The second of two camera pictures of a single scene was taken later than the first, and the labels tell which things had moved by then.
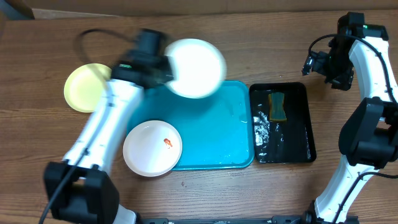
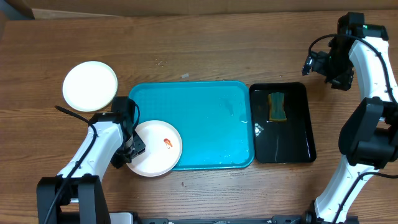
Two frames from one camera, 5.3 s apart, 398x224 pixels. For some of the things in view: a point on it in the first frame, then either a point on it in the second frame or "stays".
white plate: (152, 148) stays
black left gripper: (168, 66) to (140, 147)
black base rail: (310, 219) stays
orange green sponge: (276, 107) stays
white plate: (199, 69) to (89, 86)
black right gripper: (318, 65) stays
